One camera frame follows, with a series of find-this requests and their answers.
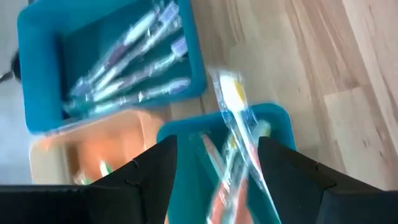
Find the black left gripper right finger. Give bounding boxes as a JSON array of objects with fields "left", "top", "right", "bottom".
[{"left": 257, "top": 136, "right": 398, "bottom": 224}]

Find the small teal plastic bin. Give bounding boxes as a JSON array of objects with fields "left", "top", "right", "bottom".
[{"left": 156, "top": 102, "right": 296, "bottom": 224}]

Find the orange white toothbrush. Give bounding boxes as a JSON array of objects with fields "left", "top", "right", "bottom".
[{"left": 99, "top": 160, "right": 113, "bottom": 177}]

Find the dark purple toothbrush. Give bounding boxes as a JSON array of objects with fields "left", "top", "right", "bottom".
[{"left": 70, "top": 9, "right": 159, "bottom": 96}]

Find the clear-wrapped toothbrush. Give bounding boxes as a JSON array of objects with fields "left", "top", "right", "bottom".
[{"left": 207, "top": 67, "right": 280, "bottom": 224}]

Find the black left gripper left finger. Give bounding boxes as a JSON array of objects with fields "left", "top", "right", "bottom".
[{"left": 0, "top": 134, "right": 178, "bottom": 224}]

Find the purple bristle toothbrush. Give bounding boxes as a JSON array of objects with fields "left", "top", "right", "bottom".
[{"left": 91, "top": 1, "right": 183, "bottom": 94}]

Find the white purple toothbrush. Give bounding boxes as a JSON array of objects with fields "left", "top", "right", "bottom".
[{"left": 63, "top": 77, "right": 193, "bottom": 118}]

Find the large teal-blue plastic bin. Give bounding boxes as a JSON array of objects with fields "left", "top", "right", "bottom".
[{"left": 17, "top": 0, "right": 208, "bottom": 134}]

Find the blue white toothbrush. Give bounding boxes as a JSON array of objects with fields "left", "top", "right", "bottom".
[{"left": 93, "top": 35, "right": 190, "bottom": 103}]

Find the orange plastic bin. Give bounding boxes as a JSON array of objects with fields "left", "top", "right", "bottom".
[{"left": 29, "top": 108, "right": 165, "bottom": 186}]

